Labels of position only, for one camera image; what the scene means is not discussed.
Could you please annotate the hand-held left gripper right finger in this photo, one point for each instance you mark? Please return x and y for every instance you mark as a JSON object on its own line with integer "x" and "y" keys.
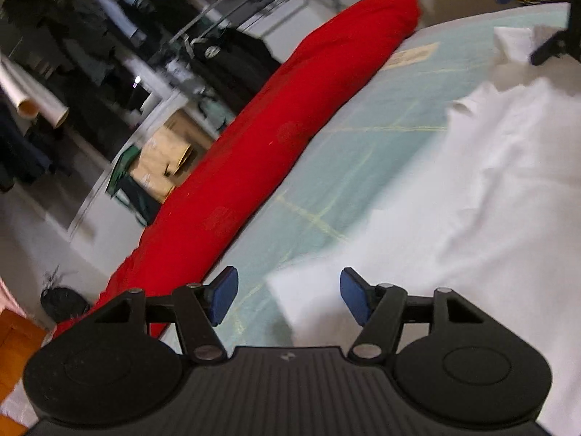
{"x": 356, "y": 297}

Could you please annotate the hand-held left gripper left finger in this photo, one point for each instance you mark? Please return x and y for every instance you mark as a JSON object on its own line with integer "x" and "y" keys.
{"x": 224, "y": 295}

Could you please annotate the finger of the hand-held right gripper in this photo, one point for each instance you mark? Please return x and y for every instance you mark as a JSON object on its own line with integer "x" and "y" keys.
{"x": 547, "y": 51}

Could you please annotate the white printed long-sleeve shirt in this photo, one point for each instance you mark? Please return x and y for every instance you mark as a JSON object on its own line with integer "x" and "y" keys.
{"x": 476, "y": 200}

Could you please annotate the metal clothes rack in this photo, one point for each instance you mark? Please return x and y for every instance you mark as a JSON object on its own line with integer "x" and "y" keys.
{"x": 227, "y": 22}

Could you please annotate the dark hanging clothes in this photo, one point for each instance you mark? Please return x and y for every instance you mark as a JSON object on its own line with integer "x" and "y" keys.
{"x": 68, "y": 54}

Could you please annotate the light blue checked bed sheet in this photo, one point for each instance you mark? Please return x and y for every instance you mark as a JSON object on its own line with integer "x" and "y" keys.
{"x": 363, "y": 154}

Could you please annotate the black backpack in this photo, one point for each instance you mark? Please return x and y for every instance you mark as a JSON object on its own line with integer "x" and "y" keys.
{"x": 63, "y": 299}

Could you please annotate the rolled red quilt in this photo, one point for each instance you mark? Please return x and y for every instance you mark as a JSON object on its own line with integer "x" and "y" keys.
{"x": 272, "y": 136}

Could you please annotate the cardboard box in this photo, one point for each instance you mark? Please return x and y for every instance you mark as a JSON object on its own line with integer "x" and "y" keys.
{"x": 190, "y": 127}

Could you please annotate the wooden headboard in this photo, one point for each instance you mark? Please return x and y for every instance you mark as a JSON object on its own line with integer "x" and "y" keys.
{"x": 20, "y": 363}

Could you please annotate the pink floral curtain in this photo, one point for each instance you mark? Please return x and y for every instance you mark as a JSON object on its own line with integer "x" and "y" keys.
{"x": 7, "y": 295}

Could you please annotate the rolled white paper tubes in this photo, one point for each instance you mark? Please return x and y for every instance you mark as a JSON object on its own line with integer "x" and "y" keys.
{"x": 31, "y": 95}

